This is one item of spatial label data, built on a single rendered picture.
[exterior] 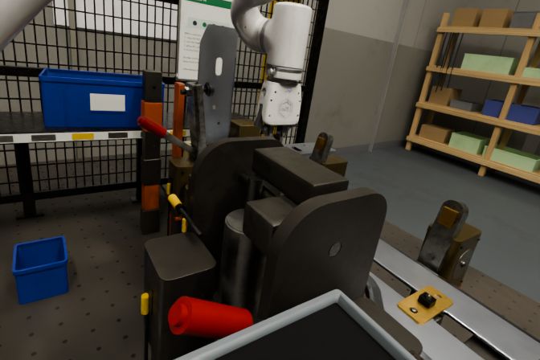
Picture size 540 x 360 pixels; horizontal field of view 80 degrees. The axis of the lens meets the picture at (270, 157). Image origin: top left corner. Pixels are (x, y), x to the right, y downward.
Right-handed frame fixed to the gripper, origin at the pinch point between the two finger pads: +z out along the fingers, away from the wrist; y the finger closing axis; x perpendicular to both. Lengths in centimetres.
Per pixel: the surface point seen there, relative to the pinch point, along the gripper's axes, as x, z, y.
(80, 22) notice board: 205, -20, -22
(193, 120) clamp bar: -1.0, -6.3, -21.6
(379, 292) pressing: -42.5, 7.5, -9.8
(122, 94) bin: 35.0, -4.2, -27.9
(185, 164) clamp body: -1.7, 2.9, -23.0
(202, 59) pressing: 26.6, -16.5, -8.6
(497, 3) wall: 212, -137, 562
